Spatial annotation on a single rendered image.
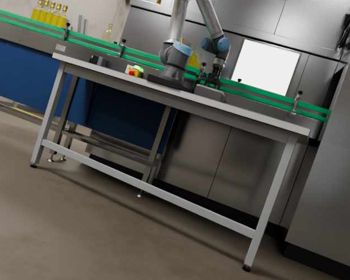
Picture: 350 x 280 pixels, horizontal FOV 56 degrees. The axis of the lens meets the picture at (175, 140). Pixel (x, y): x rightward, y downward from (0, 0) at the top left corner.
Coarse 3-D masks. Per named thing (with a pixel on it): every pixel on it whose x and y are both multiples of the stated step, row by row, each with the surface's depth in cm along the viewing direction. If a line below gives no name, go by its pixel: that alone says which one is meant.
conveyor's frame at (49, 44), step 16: (0, 32) 255; (16, 32) 252; (32, 32) 249; (48, 48) 246; (64, 48) 243; (80, 48) 240; (112, 64) 235; (128, 64) 232; (192, 80) 222; (240, 96) 225; (256, 112) 222; (272, 112) 220; (288, 112) 218; (320, 128) 213
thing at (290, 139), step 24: (72, 72) 208; (96, 72) 201; (144, 96) 188; (168, 96) 183; (48, 120) 213; (216, 120) 172; (240, 120) 168; (48, 144) 212; (288, 144) 158; (96, 168) 197; (168, 192) 182; (216, 216) 169; (264, 216) 160
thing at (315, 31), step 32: (192, 0) 253; (224, 0) 248; (256, 0) 243; (288, 0) 238; (320, 0) 233; (128, 32) 264; (160, 32) 259; (256, 32) 241; (288, 32) 238; (320, 32) 233; (320, 64) 233; (288, 96) 238; (320, 96) 233
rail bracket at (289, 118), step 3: (300, 93) 207; (297, 96) 208; (294, 99) 218; (297, 99) 206; (294, 102) 218; (297, 102) 207; (294, 105) 208; (294, 108) 208; (291, 111) 208; (294, 111) 207; (288, 114) 210; (291, 114) 207; (294, 114) 206; (288, 117) 217; (291, 117) 214; (285, 120) 218; (288, 120) 217; (291, 120) 217
